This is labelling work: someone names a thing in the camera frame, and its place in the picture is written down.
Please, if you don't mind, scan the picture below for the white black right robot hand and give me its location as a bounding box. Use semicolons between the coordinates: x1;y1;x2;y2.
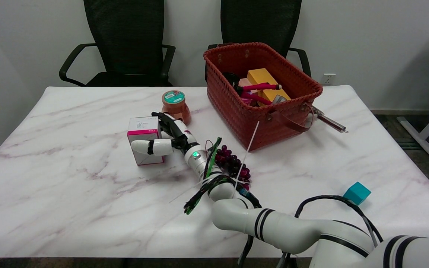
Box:
131;111;200;156

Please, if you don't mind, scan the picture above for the white paper box pink stripe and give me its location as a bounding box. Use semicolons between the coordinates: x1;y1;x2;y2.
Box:
127;117;164;166

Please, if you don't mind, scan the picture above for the pale pink box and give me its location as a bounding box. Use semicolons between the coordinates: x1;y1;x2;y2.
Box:
238;78;258;94

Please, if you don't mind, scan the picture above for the yellow box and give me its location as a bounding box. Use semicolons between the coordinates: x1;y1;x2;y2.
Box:
247;68;291;107

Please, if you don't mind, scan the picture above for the orange jar teal lid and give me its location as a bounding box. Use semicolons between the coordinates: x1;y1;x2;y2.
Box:
161;90;192;125

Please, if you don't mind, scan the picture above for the dark red grape bunch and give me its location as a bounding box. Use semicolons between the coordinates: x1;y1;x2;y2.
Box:
214;145;252;191

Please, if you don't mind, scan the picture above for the red woven basket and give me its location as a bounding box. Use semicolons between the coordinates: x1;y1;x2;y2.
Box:
203;42;323;152

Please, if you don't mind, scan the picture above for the black mesh office chair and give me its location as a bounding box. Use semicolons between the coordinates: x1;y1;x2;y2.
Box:
59;0;176;87
204;0;312;81

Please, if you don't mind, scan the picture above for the pink flexible tripod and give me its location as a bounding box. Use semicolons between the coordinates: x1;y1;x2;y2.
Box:
223;73;282;106

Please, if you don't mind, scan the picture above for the silver metal tool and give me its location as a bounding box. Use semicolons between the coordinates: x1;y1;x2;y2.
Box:
311;105;349;134

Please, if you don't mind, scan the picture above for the teal cube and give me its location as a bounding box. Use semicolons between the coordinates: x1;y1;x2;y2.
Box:
343;182;372;205

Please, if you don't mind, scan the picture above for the white desk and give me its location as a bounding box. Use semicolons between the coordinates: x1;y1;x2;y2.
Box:
397;36;429;168

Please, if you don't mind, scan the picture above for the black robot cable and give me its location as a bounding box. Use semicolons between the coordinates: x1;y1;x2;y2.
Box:
295;195;384;244

